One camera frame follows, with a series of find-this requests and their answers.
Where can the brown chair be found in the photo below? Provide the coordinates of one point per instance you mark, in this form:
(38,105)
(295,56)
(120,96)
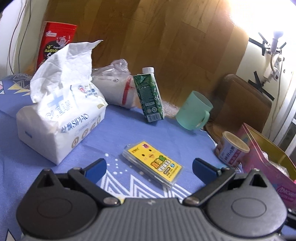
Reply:
(236,102)

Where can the yellow card case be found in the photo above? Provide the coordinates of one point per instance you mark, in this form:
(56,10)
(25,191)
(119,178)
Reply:
(153,163)

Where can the blue patterned tablecloth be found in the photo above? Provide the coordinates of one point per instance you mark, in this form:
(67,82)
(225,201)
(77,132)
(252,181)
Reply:
(20,164)

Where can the green drink carton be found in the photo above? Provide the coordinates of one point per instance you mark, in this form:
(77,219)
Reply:
(149,95)

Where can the white power strip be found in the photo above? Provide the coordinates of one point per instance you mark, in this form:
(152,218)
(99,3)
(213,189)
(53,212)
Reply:
(272,71)

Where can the clear plastic bag white contents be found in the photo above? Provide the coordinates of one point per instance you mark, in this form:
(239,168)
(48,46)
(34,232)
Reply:
(116,83)

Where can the white light bulb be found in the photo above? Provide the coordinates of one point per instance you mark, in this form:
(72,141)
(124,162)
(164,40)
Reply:
(274,44)

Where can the white tissue pack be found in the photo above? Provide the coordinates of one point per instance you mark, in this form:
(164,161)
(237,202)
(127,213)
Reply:
(66,105)

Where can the red snack box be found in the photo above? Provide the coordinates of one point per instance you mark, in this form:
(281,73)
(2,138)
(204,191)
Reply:
(54,36)

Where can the pink macaron biscuit box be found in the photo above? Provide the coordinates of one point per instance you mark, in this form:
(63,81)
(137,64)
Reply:
(272,161)

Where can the small purple can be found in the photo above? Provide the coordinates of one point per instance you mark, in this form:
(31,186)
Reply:
(231,149)

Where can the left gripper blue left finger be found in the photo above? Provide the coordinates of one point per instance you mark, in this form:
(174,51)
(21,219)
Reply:
(85,180)

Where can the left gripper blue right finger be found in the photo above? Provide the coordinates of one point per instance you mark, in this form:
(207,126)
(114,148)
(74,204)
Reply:
(215,181)

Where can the teal plastic mug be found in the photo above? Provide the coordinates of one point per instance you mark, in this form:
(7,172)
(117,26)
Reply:
(195,112)

